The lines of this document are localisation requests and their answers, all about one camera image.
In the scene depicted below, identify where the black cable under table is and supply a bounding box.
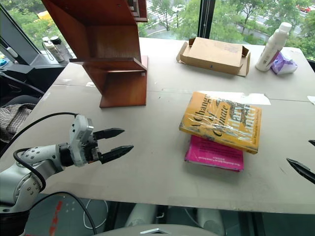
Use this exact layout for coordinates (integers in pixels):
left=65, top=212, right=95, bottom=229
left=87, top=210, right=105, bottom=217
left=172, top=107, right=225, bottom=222
left=23, top=191, right=99, bottom=236

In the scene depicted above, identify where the grey rounded robot body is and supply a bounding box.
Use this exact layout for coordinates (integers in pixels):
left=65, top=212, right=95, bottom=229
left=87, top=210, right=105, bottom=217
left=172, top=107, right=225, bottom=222
left=94, top=223, right=223, bottom=236

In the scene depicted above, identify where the white bottle with strap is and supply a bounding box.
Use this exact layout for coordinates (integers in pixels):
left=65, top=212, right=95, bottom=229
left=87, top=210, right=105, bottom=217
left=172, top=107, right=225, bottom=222
left=41, top=36, right=59, bottom=63

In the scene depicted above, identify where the open flat cardboard box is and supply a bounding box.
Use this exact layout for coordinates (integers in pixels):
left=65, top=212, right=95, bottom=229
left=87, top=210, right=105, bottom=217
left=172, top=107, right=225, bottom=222
left=176, top=37, right=252, bottom=77

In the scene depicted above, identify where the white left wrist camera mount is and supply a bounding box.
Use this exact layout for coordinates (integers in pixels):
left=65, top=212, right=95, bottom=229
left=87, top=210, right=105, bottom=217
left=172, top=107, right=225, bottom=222
left=68, top=114, right=95, bottom=168

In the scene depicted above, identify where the white plastic bottle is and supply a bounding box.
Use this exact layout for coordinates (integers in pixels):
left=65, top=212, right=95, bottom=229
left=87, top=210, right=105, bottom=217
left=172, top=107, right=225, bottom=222
left=254, top=22, right=293, bottom=72

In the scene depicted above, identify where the checked cloth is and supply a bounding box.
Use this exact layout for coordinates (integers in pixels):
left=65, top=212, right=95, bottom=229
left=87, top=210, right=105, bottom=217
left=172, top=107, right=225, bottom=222
left=0, top=103, right=36, bottom=144

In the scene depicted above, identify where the purple and white packet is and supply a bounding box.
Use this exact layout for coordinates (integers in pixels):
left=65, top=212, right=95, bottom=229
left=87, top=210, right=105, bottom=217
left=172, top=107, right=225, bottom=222
left=270, top=51, right=298, bottom=76

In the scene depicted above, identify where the clear bottle with black lid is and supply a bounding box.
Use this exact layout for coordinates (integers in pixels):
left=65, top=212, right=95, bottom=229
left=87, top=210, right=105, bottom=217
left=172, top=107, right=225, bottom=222
left=50, top=35, right=69, bottom=62

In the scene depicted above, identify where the yellow book in plastic wrap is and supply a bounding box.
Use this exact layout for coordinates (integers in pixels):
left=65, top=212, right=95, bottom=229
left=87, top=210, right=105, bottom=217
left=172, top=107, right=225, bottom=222
left=179, top=91, right=262, bottom=155

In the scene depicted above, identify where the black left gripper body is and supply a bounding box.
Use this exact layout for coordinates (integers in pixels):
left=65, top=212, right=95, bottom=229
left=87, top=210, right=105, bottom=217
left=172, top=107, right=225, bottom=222
left=86, top=132, right=103, bottom=165

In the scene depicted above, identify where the brown wooden bookshelf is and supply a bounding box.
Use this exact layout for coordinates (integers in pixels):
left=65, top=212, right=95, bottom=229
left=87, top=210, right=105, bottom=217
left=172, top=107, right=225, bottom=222
left=40, top=0, right=149, bottom=109

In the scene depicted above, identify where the pink book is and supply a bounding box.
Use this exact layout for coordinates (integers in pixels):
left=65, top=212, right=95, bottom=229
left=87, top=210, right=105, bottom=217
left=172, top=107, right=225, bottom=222
left=184, top=135, right=245, bottom=172

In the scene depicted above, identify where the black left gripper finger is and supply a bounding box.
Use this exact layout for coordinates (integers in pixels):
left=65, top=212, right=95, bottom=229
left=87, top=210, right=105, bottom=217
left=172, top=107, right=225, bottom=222
left=99, top=145, right=134, bottom=165
left=93, top=127, right=126, bottom=143

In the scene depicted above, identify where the thin white cable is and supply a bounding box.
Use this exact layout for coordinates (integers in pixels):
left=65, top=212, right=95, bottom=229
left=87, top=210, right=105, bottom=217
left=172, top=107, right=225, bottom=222
left=83, top=198, right=109, bottom=229

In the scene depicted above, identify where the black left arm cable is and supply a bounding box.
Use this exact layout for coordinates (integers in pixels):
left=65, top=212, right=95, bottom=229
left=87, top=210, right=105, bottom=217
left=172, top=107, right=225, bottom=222
left=0, top=112, right=80, bottom=195

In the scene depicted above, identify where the black window frame post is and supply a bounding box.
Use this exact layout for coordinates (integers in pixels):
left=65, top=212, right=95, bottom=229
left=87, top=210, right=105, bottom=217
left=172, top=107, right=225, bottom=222
left=197, top=0, right=217, bottom=40

